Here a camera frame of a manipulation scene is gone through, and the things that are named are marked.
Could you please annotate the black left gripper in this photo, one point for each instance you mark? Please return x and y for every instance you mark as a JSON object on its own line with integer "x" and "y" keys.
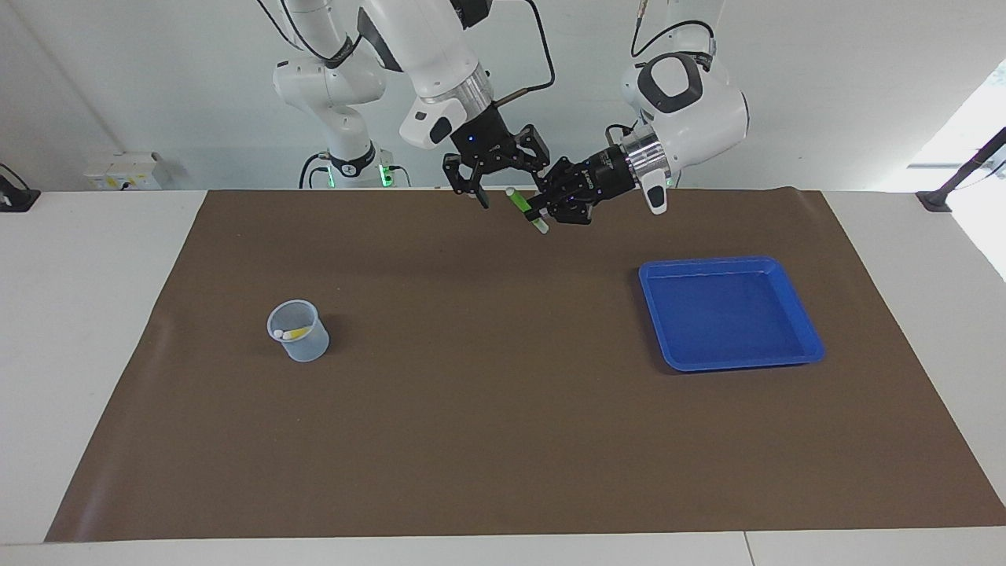
{"x": 609, "y": 177}

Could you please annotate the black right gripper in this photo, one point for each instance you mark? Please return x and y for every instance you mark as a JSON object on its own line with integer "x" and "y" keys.
{"x": 483, "y": 134}

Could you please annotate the green pen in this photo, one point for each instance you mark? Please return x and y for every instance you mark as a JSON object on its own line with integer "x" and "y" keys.
{"x": 519, "y": 200}

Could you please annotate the yellow pen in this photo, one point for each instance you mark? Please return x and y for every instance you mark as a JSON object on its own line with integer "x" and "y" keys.
{"x": 295, "y": 333}

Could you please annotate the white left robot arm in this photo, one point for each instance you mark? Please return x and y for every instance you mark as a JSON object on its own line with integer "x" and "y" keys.
{"x": 707, "y": 102}

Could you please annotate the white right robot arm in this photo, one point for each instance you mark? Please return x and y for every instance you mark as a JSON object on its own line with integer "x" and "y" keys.
{"x": 424, "y": 39}

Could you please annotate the blue plastic tray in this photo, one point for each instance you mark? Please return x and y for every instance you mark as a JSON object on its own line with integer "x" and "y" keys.
{"x": 731, "y": 314}

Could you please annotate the brown table mat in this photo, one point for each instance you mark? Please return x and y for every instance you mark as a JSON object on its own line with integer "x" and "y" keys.
{"x": 503, "y": 440}

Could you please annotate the translucent plastic cup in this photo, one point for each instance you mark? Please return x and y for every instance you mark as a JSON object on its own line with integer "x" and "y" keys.
{"x": 310, "y": 350}

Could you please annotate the white socket box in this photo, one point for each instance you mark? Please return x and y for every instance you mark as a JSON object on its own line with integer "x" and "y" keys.
{"x": 126, "y": 169}

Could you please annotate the black table clamp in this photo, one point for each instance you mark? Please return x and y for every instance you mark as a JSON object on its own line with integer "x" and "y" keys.
{"x": 20, "y": 200}

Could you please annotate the black camera stand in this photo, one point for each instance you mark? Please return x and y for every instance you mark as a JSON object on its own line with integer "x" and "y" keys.
{"x": 935, "y": 198}

